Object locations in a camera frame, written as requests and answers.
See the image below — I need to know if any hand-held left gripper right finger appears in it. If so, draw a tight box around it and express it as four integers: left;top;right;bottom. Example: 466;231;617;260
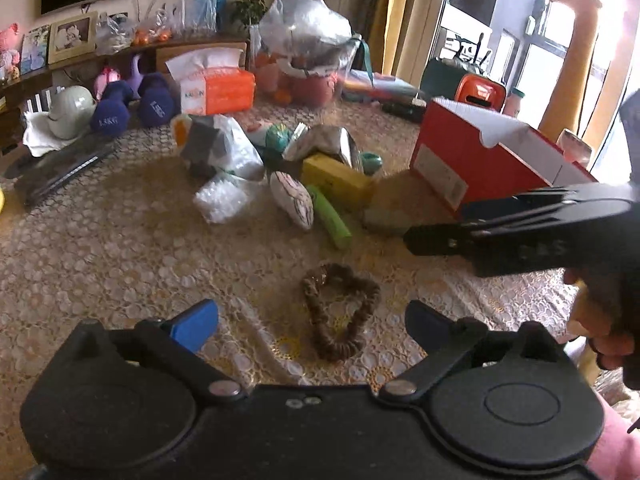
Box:
379;300;491;403

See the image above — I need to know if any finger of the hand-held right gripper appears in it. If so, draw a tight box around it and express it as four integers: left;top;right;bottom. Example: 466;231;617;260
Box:
457;186;581;226
403;220;481;258

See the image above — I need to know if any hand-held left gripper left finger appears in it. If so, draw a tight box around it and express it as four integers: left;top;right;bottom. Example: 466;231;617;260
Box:
132;299;248;403

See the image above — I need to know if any red cardboard shoe box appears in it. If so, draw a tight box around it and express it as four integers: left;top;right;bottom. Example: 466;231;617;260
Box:
410;96;598;221

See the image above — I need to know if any brown fabric scrunchie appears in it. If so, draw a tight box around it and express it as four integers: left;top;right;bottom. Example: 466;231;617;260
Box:
300;262;382;362

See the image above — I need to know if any green tube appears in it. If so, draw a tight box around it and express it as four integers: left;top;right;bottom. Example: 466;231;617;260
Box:
306;185;353;251

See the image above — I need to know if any yellow small carton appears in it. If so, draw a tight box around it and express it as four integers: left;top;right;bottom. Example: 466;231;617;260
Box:
301;153;377;212

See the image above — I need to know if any white grey plastic packet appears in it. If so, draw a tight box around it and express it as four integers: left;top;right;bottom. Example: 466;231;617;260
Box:
180;114;266;181

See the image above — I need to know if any person's right hand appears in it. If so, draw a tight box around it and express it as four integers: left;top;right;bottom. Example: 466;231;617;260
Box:
564;266;627;372

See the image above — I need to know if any pink white steel tumbler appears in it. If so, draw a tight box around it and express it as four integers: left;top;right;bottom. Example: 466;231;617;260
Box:
555;127;593;168

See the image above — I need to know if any pink white drink bottle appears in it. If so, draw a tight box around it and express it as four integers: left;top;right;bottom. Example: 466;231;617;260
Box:
502;87;527;118

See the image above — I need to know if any orange green tissue box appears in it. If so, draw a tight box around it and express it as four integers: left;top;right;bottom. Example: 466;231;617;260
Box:
420;57;507;111

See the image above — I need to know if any clear bubble wrap bag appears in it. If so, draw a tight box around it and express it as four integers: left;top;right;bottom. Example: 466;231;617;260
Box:
192;172;266;224

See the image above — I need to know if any black remote control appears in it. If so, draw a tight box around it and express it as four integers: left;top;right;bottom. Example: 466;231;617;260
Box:
382;100;428;122

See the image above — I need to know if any yellow curtain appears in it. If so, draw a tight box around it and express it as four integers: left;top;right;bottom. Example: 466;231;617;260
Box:
367;0;416;88
537;0;606;143

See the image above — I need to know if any silver foil packet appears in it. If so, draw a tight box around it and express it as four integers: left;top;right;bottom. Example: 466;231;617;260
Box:
282;122;366;171

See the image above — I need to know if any white pink patterned pouch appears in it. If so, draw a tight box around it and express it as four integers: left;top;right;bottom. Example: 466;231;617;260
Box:
270;171;316;232

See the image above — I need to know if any clear box of coloured pens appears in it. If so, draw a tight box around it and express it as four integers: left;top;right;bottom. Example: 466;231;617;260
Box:
345;70;426;103

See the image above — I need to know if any teal ball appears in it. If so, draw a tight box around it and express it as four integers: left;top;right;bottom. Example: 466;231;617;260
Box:
265;124;293;153

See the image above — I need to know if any pink clothing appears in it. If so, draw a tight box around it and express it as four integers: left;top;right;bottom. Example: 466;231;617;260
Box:
597;395;640;480

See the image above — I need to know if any black flat case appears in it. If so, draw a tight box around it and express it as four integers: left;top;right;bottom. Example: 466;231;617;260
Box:
14;140;118;206

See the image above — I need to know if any blue dumbbell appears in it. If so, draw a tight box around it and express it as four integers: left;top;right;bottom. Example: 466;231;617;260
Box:
90;81;136;135
137;72;176;128

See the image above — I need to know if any orange tissue pack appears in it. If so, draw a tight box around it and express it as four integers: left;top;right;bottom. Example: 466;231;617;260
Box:
165;49;257;117

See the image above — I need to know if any white cloth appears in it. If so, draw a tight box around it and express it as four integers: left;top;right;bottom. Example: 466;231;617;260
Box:
22;110;76;157

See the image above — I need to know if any pale green helmet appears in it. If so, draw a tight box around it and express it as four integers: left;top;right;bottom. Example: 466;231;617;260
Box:
47;85;97;140

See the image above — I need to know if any purple plastic toy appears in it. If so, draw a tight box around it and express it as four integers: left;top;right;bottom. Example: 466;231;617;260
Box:
124;54;146;88

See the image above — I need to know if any pink piggy toy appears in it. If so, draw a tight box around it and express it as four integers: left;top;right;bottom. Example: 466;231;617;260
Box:
94;67;122;101

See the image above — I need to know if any white small picket fence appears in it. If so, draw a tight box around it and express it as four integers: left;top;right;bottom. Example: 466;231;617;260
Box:
22;87;66;113

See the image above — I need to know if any clear bag of oranges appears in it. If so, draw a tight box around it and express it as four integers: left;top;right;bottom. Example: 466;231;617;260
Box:
95;5;173;56

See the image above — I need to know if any blue plastic bag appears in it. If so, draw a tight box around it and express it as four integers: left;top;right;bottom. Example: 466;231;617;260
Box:
182;0;228;36

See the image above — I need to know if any frameless photo print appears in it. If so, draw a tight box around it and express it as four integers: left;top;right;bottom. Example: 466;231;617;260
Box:
20;24;52;75

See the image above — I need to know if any pink plush toy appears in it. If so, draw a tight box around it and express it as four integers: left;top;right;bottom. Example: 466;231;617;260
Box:
0;22;23;81

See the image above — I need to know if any cream photo frame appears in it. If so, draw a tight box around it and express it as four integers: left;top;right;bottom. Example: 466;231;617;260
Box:
48;11;99;65

